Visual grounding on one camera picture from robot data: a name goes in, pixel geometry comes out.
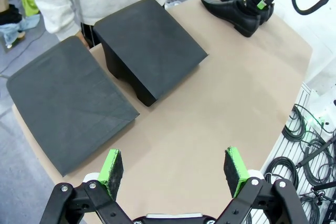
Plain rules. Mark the black sloped shoe stand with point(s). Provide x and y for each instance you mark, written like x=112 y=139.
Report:
x=68 y=103
x=155 y=45

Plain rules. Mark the blue jeans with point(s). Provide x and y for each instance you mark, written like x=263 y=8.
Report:
x=10 y=32

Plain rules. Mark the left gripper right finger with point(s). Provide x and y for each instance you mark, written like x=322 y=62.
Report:
x=236 y=171

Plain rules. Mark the black clothing bundle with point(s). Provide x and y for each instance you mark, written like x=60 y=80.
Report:
x=9 y=15

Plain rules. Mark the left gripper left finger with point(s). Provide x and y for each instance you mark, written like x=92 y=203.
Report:
x=111 y=171

